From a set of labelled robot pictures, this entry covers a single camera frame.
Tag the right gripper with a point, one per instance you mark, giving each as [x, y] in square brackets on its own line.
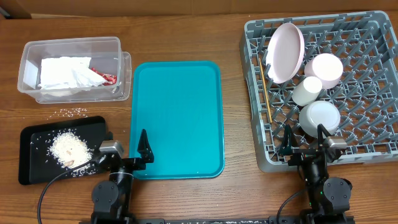
[289, 146]

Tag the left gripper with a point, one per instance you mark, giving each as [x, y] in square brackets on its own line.
[145, 152]

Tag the grey bowl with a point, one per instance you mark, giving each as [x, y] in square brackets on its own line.
[319, 112]

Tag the white cup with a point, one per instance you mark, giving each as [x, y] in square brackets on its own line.
[307, 91]

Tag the rice leftovers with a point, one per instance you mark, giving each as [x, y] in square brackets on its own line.
[54, 152]

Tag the wooden chopstick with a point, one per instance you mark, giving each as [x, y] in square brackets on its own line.
[265, 91]

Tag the red snack wrapper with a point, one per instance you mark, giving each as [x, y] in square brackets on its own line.
[110, 79]

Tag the grey dishwasher rack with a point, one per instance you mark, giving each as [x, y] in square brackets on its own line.
[366, 95]

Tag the white napkin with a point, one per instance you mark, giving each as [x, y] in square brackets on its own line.
[63, 72]
[85, 77]

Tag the large white plate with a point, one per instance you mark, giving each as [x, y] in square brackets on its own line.
[285, 53]

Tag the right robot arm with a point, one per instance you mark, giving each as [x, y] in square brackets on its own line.
[328, 196]

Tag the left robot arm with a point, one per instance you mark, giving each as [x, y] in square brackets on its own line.
[111, 197]

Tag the scattered rice grains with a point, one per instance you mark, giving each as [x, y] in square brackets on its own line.
[66, 113]

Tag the teal serving tray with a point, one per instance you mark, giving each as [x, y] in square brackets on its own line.
[180, 105]

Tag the black tray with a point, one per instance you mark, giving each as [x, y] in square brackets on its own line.
[91, 126]

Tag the clear plastic bin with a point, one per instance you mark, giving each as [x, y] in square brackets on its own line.
[106, 57]

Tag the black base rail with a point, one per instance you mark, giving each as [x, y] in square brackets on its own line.
[270, 220]

